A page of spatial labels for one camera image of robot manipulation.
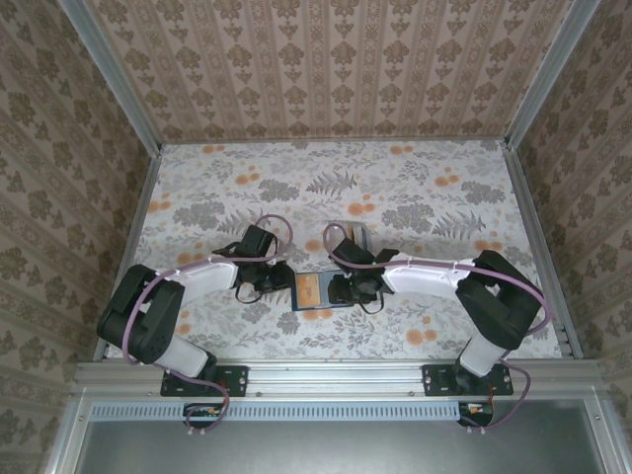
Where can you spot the clear acrylic card stand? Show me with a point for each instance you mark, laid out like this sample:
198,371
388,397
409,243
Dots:
345,229

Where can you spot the gold credit card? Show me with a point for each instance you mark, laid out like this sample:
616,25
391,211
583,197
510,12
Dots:
352,233
307,291

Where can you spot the grey sheet metal panel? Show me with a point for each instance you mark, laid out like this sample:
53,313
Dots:
336,449

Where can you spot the dark blue card holder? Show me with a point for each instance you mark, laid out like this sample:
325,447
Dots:
323,291

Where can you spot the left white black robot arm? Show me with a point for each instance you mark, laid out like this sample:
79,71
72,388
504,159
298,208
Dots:
207,276

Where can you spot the floral patterned table cover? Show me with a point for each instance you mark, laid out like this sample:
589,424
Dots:
345,340

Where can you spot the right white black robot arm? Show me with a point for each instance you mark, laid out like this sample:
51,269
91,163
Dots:
419,276

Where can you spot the aluminium table side rail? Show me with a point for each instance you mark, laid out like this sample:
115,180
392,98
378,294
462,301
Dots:
131,247
532,222

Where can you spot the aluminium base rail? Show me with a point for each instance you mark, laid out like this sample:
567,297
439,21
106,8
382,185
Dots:
336,377

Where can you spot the blue credit card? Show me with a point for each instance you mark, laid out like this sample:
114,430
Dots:
362,234

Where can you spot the aluminium frame post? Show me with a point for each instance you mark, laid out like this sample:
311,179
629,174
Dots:
114,74
64,434
551,74
609,434

